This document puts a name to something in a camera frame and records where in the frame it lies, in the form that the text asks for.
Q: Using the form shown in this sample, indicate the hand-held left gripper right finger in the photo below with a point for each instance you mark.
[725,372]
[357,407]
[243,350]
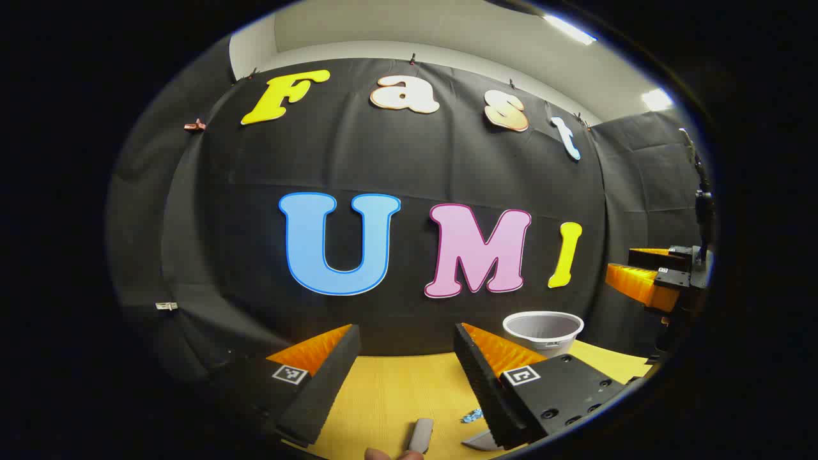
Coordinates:
[489,396]

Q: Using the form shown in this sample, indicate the white ribbed garbage bin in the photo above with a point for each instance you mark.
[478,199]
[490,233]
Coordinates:
[543,332]

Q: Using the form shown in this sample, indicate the red cloth clip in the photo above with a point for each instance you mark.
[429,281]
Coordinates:
[195,126]

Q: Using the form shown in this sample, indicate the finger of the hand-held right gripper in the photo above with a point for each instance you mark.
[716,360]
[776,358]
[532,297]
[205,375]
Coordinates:
[652,258]
[639,284]

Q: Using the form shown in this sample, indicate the square ceiling light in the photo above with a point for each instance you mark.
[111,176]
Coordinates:
[657,99]

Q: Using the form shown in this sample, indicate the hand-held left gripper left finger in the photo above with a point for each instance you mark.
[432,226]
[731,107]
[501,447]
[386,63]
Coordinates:
[319,396]

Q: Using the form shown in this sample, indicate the long ceiling light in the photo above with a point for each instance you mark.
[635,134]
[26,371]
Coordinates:
[569,29]

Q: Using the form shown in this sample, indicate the light blue paper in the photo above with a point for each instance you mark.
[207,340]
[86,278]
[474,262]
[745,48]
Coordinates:
[471,416]

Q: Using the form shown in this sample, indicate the small grey broom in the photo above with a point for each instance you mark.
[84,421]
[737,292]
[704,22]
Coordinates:
[420,436]

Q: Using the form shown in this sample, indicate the wooden desktop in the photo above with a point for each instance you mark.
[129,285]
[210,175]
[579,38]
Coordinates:
[390,396]

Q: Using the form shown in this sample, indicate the black backdrop cloth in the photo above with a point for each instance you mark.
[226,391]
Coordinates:
[409,166]

